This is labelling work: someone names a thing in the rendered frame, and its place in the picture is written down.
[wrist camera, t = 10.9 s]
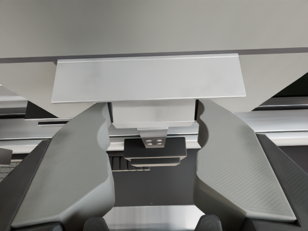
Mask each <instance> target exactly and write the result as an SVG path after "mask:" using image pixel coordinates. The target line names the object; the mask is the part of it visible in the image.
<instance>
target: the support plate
mask: <svg viewBox="0 0 308 231"><path fill-rule="evenodd" d="M299 47H308V0H0V58H17V57H43V56H69V55H106V54H132V53H158V52H183V51H209V50H247V49H273V48H299ZM238 57H239V61H240V66H241V71H242V78H243V82H244V87H245V92H246V97H245V98H228V99H210V100H212V101H214V102H215V103H217V104H219V105H220V106H222V107H224V108H225V109H227V110H229V111H230V112H250V111H252V110H253V109H255V108H256V107H258V106H259V105H261V104H262V103H263V102H265V101H266V100H268V99H269V98H271V97H272V96H274V95H275V94H277V93H278V92H279V91H281V90H282V89H284V88H285V87H287V86H288V85H290V84H291V83H293V82H294V81H295V80H297V79H298V78H300V77H301V76H303V75H304V74H306V73H307V72H308V53H285V54H259V55H238ZM56 67H57V66H56V65H55V64H54V63H53V62H27V63H0V84H1V85H2V86H4V87H6V88H8V89H9V90H11V91H13V92H15V93H16V94H18V95H20V96H22V97H23V98H25V99H27V100H29V101H30V102H32V103H34V104H36V105H37V106H39V107H41V108H43V109H44V110H46V111H48V112H49V113H51V114H53V115H55V116H57V117H59V118H69V117H75V116H77V115H79V114H80V113H82V112H83V111H85V110H86V109H88V108H89V107H91V106H92V105H94V103H72V104H53V103H52V102H51V100H52V93H53V87H54V81H55V73H56Z"/></svg>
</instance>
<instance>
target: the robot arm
mask: <svg viewBox="0 0 308 231"><path fill-rule="evenodd" d="M194 120H195V121H197V123H198V124H199V128H198V139H197V142H198V144H199V145H200V147H201V149H200V150H199V151H198V152H197V158H196V165H195V173H194V181H193V202H194V204H195V206H196V207H197V208H198V209H199V210H201V211H202V212H203V213H204V215H202V216H201V217H200V218H199V220H198V223H197V225H196V227H195V229H194V231H308V174H307V173H306V172H305V171H304V170H303V169H302V168H301V167H300V166H299V165H297V164H296V163H295V162H294V161H293V160H292V159H291V158H290V157H289V156H288V155H287V154H286V153H284V152H283V151H282V150H281V149H280V148H279V147H278V146H277V145H276V144H275V143H274V142H273V141H271V140H270V139H269V138H268V137H267V136H266V135H265V134H257V133H256V132H255V131H254V130H253V129H252V128H251V127H250V126H249V125H248V124H247V123H245V122H244V121H243V120H242V119H240V118H239V117H238V116H236V115H235V114H233V113H232V112H230V111H229V110H227V109H225V108H224V107H222V106H220V105H219V104H217V103H215V102H214V101H212V100H210V99H196V102H195V114H194ZM111 123H113V110H112V103H111V102H100V103H95V104H94V105H92V106H91V107H89V108H88V109H86V110H85V111H83V112H82V113H80V114H79V115H77V116H75V117H74V118H73V119H71V120H70V121H69V122H67V123H66V124H65V125H64V126H63V127H62V128H61V129H60V130H59V131H58V132H57V133H56V134H55V135H54V136H53V137H52V138H51V139H49V140H42V141H41V142H40V143H39V144H38V145H37V146H36V147H35V148H34V149H33V150H32V151H31V152H30V153H29V154H28V155H27V156H26V157H25V158H24V159H23V160H22V161H21V162H20V163H19V164H18V165H17V166H16V167H15V168H14V169H13V170H12V171H11V172H10V173H9V174H8V175H7V176H6V177H5V178H4V179H3V180H2V181H1V182H0V231H110V230H109V228H108V226H107V224H106V222H105V220H104V218H103V216H104V215H106V214H107V213H108V212H109V211H110V210H111V209H112V208H113V206H114V204H115V185H114V179H113V175H112V170H111V166H110V161H109V157H108V154H107V153H106V150H107V149H108V147H109V146H110V137H109V133H108V128H109V126H110V125H111Z"/></svg>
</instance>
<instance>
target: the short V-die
mask: <svg viewBox="0 0 308 231"><path fill-rule="evenodd" d="M73 118H74V117H69V118H59V117H57V116H55V115H53V114H51V113H49V112H48V111H46V110H44V109H43V108H41V107H39V106H37V105H36V104H34V103H32V102H30V101H29V100H28V102H27V108H26V114H25V118H24V120H26V121H28V122H38V126H40V127H63V126H64V125H65V124H66V123H67V122H69V121H70V120H71V119H73Z"/></svg>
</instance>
